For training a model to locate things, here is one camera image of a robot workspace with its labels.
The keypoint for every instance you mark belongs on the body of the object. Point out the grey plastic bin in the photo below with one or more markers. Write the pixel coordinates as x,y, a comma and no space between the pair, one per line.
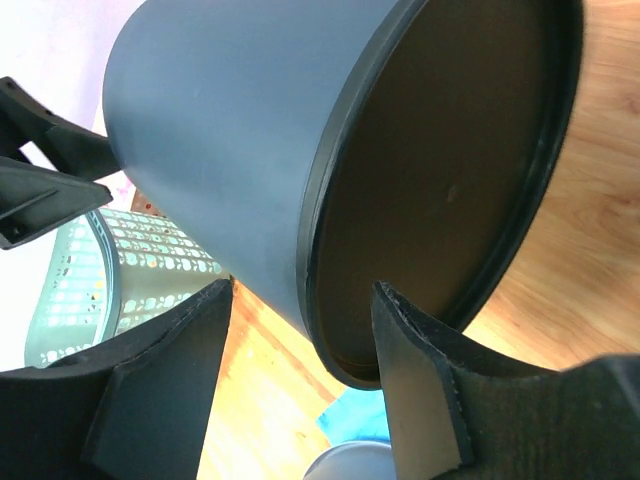
354,460

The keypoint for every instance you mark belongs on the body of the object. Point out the dark blue plastic bin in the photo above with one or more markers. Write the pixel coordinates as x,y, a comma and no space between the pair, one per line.
315,148

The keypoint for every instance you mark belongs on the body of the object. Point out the teal plastic basket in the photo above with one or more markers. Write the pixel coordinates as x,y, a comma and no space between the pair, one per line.
111,271

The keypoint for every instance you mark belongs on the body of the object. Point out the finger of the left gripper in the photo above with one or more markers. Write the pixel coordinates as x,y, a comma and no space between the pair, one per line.
70,148
36,201

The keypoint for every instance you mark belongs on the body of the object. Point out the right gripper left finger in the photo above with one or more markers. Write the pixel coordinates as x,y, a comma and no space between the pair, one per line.
134,407

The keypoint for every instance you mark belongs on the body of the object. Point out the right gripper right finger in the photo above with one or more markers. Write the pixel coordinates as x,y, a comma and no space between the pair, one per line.
459,410

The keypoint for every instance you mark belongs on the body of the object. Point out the blue patterned cloth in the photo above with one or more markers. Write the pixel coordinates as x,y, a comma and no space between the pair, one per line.
357,415

